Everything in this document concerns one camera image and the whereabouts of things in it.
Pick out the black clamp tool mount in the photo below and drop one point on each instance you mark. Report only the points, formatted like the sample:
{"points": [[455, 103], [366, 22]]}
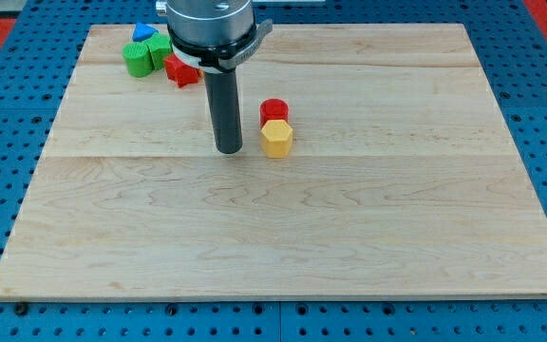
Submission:
{"points": [[221, 59]]}

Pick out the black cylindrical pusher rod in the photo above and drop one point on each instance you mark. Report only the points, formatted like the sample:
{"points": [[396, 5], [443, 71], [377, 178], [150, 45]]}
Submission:
{"points": [[221, 90]]}

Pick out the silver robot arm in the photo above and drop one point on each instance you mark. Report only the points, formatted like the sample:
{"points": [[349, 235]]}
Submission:
{"points": [[216, 36]]}

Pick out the red circle block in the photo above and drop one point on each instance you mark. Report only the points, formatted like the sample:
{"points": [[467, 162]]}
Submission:
{"points": [[273, 109]]}

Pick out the green hexagon block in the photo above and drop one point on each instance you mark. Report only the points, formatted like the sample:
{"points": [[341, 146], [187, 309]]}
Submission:
{"points": [[159, 47]]}

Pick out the yellow hexagon block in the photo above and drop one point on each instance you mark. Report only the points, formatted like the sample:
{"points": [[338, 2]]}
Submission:
{"points": [[276, 138]]}

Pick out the green circle block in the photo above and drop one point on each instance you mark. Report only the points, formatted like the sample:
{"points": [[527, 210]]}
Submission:
{"points": [[137, 58]]}

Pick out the red star block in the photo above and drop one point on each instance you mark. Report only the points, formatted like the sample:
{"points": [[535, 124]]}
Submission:
{"points": [[180, 73]]}

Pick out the blue triangle block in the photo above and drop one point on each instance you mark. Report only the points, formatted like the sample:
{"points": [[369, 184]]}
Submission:
{"points": [[143, 32]]}

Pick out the light wooden board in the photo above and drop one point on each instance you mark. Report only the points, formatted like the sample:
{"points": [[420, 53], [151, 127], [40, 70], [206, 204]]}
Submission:
{"points": [[403, 182]]}

